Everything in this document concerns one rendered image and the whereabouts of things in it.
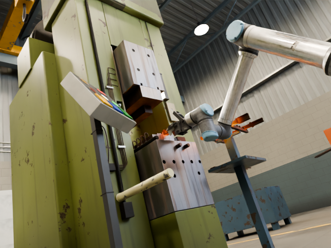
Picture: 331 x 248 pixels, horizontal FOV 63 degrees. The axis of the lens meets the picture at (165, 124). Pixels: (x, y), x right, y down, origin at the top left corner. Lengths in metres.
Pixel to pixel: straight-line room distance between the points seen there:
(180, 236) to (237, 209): 3.94
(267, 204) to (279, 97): 5.22
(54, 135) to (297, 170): 8.16
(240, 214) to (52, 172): 4.08
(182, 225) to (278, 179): 8.15
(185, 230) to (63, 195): 0.85
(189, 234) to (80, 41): 1.49
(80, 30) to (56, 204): 1.23
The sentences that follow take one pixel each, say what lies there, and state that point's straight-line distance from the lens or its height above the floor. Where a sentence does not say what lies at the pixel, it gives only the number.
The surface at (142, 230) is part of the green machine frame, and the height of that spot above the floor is 0.42.
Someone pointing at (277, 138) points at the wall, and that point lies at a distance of 9.62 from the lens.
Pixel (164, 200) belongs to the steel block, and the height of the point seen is 0.55.
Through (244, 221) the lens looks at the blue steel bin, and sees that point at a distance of 5.45.
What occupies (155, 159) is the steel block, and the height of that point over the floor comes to 0.80.
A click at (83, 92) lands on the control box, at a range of 1.32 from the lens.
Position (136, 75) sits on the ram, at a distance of 1.98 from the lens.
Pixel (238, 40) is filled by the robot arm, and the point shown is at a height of 1.20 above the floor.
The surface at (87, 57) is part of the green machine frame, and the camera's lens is 2.02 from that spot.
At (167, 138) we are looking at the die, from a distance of 1.85.
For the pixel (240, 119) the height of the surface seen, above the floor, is 0.97.
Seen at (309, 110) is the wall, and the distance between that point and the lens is 9.35.
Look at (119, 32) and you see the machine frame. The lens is 2.44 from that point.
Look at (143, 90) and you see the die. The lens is 1.93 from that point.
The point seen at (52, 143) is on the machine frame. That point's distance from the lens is 2.07.
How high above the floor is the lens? 0.35
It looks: 22 degrees up
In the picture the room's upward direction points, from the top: 15 degrees counter-clockwise
